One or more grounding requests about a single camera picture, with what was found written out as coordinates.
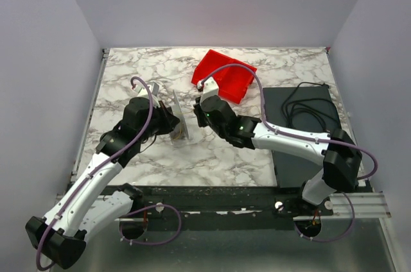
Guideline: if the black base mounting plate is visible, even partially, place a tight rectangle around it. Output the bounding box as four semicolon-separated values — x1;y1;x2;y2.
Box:
102;183;333;234

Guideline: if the white plastic cable spool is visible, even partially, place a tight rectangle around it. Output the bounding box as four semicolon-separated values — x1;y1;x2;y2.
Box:
170;90;189;142

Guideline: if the black coiled cable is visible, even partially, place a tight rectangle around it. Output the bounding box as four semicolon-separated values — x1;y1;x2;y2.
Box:
281;81;341;132

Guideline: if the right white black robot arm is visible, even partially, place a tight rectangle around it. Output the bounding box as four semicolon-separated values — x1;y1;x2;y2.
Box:
193;95;362;206

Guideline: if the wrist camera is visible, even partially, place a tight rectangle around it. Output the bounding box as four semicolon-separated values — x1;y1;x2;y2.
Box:
197;77;219;103
131;81;161;108

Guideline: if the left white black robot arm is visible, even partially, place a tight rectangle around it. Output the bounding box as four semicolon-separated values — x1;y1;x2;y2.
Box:
25;97;180;271

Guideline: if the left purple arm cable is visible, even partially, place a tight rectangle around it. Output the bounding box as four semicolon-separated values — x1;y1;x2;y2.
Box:
35;76;154;269

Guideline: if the aluminium extrusion rail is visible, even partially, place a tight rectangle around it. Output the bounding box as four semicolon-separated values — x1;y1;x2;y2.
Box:
47;191;389;229

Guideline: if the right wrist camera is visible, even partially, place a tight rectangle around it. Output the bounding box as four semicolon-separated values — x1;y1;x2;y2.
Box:
197;77;219;103

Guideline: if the black flat box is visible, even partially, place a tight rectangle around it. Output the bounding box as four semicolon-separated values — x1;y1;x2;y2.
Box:
263;82;342;188

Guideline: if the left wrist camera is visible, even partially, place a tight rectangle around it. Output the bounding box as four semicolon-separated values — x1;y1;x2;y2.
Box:
131;81;161;108

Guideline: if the red plastic bin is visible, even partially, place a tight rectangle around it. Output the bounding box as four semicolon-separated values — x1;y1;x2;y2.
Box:
191;49;257;105

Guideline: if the thin yellow wire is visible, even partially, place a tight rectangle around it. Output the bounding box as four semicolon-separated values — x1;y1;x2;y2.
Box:
173;110;216;141

